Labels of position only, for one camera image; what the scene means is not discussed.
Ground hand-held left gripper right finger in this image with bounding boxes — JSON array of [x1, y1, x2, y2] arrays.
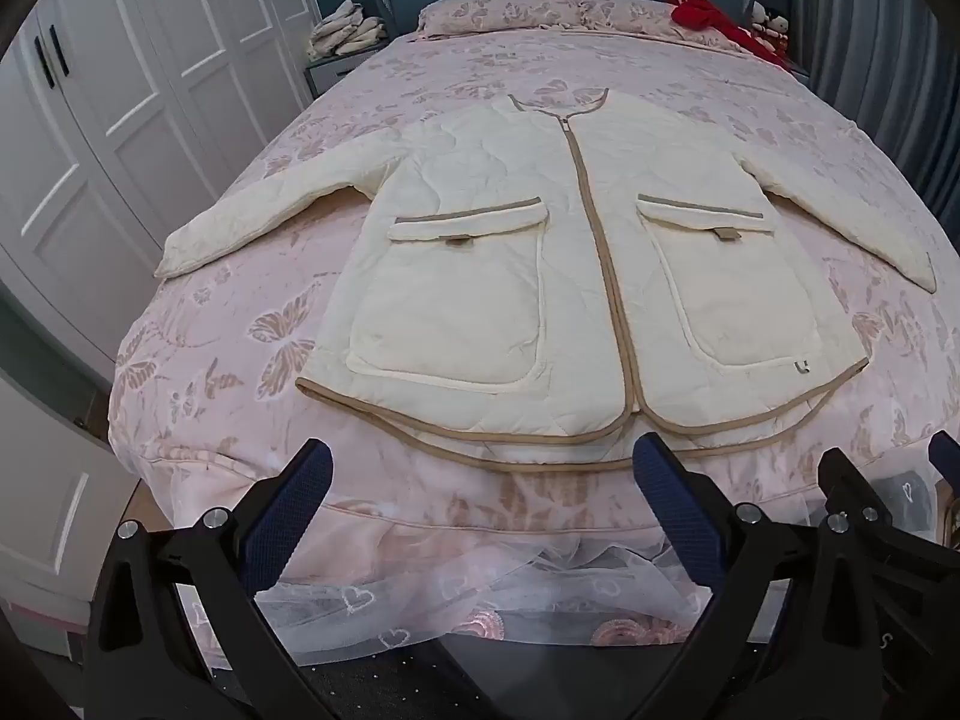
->
[[631, 431, 912, 720]]

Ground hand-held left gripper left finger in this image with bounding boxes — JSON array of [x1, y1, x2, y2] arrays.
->
[[88, 438, 335, 720]]

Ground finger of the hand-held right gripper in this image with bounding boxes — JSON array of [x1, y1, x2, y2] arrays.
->
[[816, 448, 960, 616], [928, 430, 960, 482]]

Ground cream quilted jacket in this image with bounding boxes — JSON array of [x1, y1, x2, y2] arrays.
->
[[154, 88, 938, 475]]

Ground pile of cream clothes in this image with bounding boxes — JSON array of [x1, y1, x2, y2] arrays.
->
[[306, 0, 389, 59]]

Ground white lace bed skirt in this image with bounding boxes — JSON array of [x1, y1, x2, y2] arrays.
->
[[180, 457, 947, 672]]

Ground white panelled cabinet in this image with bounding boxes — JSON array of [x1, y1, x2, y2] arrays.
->
[[0, 379, 145, 665]]

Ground grey curtain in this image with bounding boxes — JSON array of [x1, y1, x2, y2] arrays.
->
[[787, 0, 960, 222]]

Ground dark nightstand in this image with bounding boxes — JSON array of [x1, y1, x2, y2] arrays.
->
[[303, 41, 392, 100]]

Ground white panelled wardrobe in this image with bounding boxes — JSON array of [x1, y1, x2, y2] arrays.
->
[[0, 0, 317, 372]]

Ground plush toys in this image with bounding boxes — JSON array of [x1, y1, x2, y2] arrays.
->
[[750, 0, 793, 53]]

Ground pink floral bed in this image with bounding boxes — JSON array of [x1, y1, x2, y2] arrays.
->
[[105, 0, 960, 548]]

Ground red garment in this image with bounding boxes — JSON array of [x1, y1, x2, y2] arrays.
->
[[661, 0, 793, 70]]

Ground pink floral pillow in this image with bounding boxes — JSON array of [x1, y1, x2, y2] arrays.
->
[[415, 0, 595, 40], [581, 0, 755, 50]]

